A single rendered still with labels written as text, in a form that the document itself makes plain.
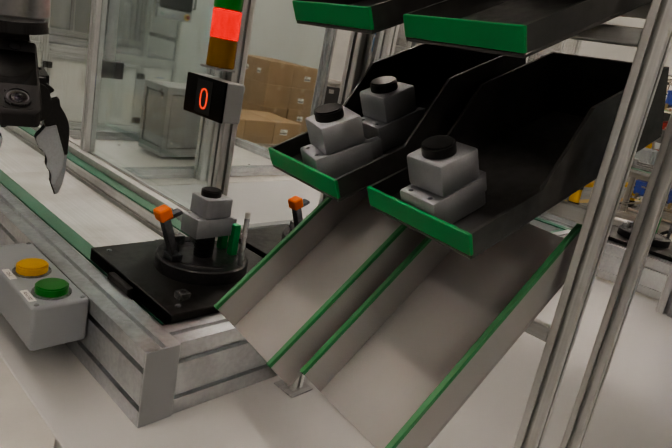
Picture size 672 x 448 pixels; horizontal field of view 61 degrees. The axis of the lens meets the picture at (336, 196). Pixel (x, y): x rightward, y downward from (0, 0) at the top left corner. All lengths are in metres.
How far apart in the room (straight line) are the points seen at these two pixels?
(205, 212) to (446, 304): 0.40
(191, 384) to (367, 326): 0.26
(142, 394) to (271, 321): 0.17
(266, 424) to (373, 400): 0.23
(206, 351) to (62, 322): 0.19
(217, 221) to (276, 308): 0.23
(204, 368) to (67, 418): 0.16
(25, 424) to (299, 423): 0.32
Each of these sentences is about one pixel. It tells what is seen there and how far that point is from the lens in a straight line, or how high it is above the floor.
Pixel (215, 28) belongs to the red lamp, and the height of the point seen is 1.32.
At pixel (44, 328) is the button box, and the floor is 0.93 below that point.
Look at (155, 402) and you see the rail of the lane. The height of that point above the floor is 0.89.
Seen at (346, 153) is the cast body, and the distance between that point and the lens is 0.58.
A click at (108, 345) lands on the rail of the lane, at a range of 0.79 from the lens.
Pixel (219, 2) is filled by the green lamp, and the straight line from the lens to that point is 1.05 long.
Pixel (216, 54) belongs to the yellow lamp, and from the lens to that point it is 1.04.
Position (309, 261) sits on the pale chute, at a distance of 0.71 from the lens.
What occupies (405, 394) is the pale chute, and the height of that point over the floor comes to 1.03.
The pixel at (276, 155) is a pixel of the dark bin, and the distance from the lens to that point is 0.63.
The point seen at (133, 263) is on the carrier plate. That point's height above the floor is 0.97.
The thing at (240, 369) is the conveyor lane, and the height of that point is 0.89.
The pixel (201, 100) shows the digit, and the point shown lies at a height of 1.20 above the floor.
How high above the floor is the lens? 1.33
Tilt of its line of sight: 14 degrees down
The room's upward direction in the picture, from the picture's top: 11 degrees clockwise
